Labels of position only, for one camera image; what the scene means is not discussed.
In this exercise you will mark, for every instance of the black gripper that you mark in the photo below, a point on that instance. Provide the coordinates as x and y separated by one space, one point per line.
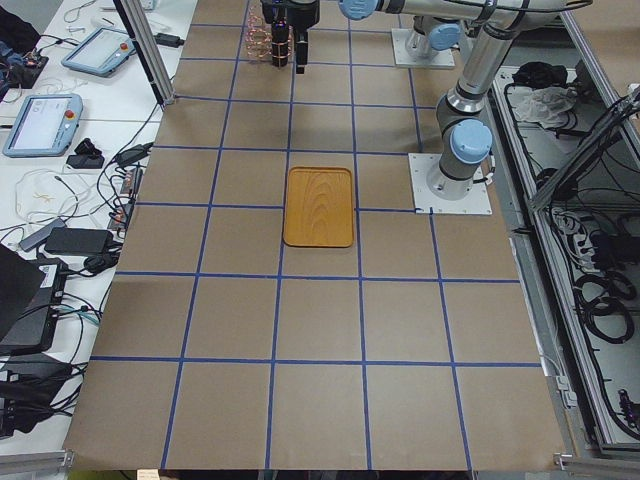
280 22

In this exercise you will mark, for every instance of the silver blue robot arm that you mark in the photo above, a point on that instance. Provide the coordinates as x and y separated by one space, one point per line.
467 141
415 5

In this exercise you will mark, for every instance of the wooden tray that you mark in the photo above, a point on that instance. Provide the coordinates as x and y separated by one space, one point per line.
319 207

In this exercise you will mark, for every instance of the black power adapter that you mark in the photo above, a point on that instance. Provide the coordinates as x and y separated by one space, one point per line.
169 40

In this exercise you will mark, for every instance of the blue teach pendant far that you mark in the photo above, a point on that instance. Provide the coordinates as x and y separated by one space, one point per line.
101 53

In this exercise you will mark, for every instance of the blue teach pendant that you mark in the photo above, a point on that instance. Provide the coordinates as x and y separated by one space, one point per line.
45 126
101 53

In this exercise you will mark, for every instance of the black webcam device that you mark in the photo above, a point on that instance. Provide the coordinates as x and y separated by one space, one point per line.
86 156

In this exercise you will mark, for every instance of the blue teach pendant near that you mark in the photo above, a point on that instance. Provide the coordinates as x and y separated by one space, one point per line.
45 126

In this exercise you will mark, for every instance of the black power brick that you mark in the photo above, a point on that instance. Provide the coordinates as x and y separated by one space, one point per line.
77 241

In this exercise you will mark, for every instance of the black laptop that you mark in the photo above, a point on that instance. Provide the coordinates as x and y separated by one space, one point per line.
30 292

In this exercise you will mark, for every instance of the copper wire wine basket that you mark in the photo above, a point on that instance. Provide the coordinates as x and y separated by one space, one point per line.
257 38

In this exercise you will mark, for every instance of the aluminium frame post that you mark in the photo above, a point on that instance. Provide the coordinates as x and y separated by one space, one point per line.
139 30

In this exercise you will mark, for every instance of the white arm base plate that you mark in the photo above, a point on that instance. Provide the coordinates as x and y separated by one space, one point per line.
432 50
434 193

